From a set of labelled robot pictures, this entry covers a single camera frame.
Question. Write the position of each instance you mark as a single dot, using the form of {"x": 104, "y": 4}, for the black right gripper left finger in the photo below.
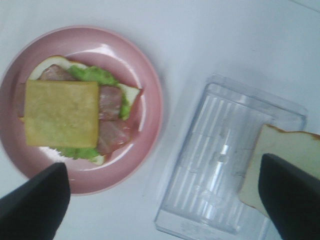
{"x": 36, "y": 209}

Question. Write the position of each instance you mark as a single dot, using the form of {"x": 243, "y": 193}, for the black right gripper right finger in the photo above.
{"x": 291, "y": 198}

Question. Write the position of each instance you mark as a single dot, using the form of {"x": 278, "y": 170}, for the bread slice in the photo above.
{"x": 300, "y": 148}
{"x": 65, "y": 63}

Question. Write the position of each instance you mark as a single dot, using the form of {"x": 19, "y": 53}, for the yellow cheese slice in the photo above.
{"x": 61, "y": 113}

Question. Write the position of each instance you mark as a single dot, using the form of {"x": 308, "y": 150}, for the bacon strip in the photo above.
{"x": 112, "y": 100}
{"x": 112, "y": 136}

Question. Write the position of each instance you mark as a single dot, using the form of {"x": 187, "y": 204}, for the green lettuce leaf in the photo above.
{"x": 92, "y": 154}

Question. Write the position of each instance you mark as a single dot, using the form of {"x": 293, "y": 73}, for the clear right plastic container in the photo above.
{"x": 201, "y": 200}

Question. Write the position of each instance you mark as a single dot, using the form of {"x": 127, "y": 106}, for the pink round plate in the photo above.
{"x": 92, "y": 46}

